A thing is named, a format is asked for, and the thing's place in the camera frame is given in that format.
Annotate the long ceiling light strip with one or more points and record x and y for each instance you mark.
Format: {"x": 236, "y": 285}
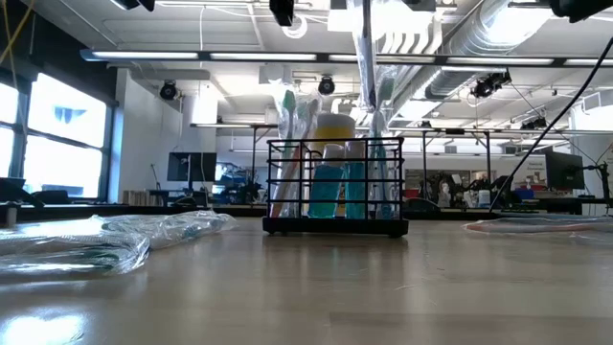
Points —
{"x": 263, "y": 56}

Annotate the black ceiling camera rig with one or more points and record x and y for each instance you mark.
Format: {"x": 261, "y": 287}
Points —
{"x": 488, "y": 85}

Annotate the white ceiling light panel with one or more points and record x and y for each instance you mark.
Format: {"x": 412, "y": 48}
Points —
{"x": 407, "y": 21}

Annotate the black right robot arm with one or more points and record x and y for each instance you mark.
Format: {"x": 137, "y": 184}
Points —
{"x": 584, "y": 8}

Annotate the blue mouthwash bottle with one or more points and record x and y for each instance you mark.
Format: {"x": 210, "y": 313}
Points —
{"x": 325, "y": 191}
{"x": 355, "y": 191}

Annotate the black chair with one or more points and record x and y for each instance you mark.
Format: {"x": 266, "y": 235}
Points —
{"x": 50, "y": 197}

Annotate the black computer monitor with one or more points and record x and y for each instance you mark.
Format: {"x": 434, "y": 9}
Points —
{"x": 191, "y": 167}
{"x": 565, "y": 170}

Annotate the large bright window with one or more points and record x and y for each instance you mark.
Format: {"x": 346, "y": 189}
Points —
{"x": 62, "y": 158}

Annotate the black metal gantry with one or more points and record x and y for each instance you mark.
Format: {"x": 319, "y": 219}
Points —
{"x": 230, "y": 126}
{"x": 455, "y": 131}

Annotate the black table clamp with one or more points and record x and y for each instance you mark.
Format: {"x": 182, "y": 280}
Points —
{"x": 420, "y": 207}
{"x": 184, "y": 202}

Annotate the silver ventilation duct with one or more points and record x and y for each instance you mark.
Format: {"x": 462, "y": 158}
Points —
{"x": 450, "y": 81}

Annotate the white wall poster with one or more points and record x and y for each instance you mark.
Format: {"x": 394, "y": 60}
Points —
{"x": 531, "y": 167}

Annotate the wooden crates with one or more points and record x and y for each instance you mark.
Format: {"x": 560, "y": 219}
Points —
{"x": 139, "y": 197}

